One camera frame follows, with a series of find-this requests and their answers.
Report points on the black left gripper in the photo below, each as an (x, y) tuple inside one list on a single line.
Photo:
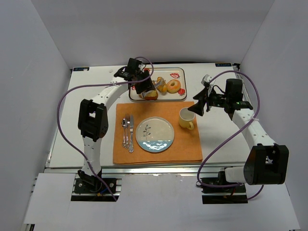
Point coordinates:
[(143, 86)]

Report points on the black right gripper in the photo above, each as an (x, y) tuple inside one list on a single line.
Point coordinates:
[(206, 100)]

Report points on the silver metal tongs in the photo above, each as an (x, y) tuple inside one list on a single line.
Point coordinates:
[(156, 85)]

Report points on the striped long bread roll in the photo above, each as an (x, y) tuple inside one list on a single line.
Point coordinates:
[(161, 89)]

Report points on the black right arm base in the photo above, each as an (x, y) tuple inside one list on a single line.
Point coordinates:
[(220, 192)]

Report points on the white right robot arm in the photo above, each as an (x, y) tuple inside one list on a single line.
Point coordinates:
[(267, 161)]

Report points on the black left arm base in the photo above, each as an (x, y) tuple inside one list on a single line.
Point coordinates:
[(90, 189)]

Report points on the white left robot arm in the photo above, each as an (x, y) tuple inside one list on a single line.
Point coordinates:
[(93, 120)]

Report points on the brown bread slice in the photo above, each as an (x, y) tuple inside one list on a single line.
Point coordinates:
[(150, 95)]

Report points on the yellow white mug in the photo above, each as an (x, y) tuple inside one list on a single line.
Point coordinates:
[(186, 118)]

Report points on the strawberry pattern tray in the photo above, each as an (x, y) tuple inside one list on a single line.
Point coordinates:
[(167, 73)]

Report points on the silver fork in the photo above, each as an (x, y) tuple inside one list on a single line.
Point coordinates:
[(127, 130)]

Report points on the silver spoon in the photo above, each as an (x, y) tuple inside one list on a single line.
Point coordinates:
[(124, 126)]

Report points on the right blue table label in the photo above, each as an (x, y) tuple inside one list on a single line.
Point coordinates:
[(223, 64)]

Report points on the blue table label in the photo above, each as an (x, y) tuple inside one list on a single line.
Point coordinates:
[(223, 64), (75, 69)]

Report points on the orange cloth placemat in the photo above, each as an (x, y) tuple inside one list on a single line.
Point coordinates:
[(186, 146)]

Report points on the white blue leaf plate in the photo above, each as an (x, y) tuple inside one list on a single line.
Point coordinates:
[(154, 134)]

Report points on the silver table knife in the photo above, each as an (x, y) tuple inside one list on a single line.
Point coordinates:
[(131, 128)]

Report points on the left blue table label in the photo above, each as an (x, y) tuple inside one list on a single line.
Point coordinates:
[(75, 69)]

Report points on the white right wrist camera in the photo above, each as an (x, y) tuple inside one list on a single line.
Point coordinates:
[(206, 83)]

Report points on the glazed ring donut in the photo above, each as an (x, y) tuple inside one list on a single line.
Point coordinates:
[(173, 86)]

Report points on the aluminium table frame rail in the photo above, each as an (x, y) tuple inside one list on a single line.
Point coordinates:
[(210, 170)]

